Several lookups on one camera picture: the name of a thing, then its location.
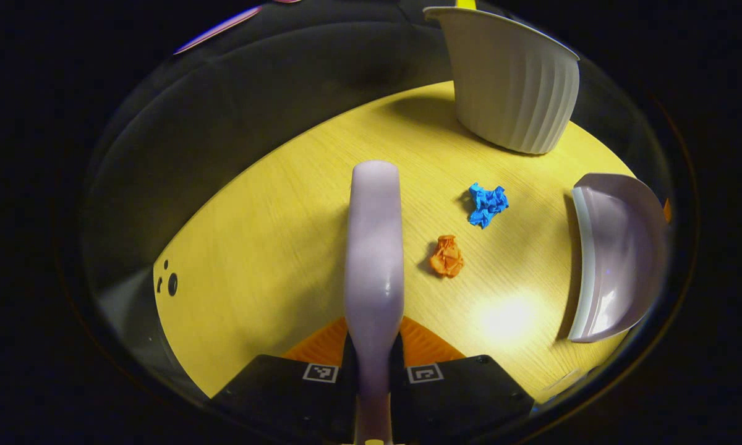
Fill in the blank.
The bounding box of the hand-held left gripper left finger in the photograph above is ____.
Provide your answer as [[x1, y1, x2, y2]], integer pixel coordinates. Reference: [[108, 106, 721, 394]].
[[212, 317, 357, 445]]

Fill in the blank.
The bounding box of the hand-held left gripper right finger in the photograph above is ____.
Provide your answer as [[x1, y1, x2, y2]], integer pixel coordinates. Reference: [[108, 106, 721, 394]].
[[390, 316, 535, 445]]

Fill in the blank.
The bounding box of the light purple dustpan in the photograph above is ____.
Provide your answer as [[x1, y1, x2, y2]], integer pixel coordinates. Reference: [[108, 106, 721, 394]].
[[568, 173, 668, 344]]

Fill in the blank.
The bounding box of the orange paper trash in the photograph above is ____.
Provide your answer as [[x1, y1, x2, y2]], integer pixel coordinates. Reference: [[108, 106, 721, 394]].
[[430, 235, 464, 278]]

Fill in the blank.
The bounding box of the blue paper trash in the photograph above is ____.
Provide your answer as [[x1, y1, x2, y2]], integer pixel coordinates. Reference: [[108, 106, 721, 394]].
[[468, 183, 509, 229]]

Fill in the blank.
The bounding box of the white ribbed garbage bin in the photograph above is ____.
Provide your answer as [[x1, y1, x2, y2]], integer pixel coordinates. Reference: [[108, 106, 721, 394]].
[[424, 6, 581, 155]]

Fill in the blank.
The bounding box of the yellow wooden desktop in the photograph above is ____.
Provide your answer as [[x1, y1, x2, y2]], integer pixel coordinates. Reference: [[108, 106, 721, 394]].
[[153, 80, 635, 400]]

